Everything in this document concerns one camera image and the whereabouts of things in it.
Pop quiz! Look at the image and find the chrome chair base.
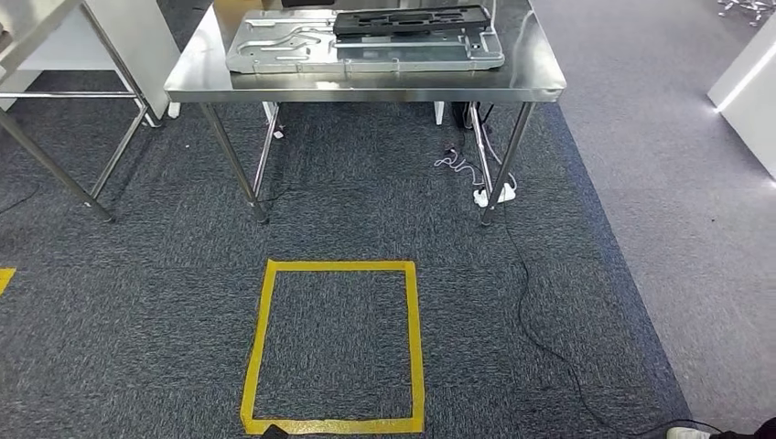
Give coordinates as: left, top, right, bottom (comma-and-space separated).
717, 0, 776, 27

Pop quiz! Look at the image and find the yellow floor tape rectangle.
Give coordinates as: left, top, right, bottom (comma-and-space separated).
239, 259, 426, 436

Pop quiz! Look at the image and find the white coiled cable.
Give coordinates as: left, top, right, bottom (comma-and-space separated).
434, 148, 486, 190

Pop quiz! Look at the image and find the white power strip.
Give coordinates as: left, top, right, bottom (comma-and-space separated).
472, 181, 518, 209

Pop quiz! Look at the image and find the white cabinet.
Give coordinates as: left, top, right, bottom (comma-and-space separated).
0, 0, 182, 119
707, 21, 776, 183

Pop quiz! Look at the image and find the aluminium fixture plate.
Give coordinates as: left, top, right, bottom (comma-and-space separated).
225, 5, 505, 75

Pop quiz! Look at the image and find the steel frame table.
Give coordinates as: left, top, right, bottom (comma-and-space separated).
0, 0, 165, 224

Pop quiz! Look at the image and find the black floor cable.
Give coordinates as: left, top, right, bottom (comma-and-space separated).
501, 199, 728, 439

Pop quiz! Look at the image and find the stainless steel workbench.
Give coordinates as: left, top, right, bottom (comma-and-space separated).
163, 0, 568, 227

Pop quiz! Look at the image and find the black plastic plate frame part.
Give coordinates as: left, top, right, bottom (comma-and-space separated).
332, 5, 492, 37

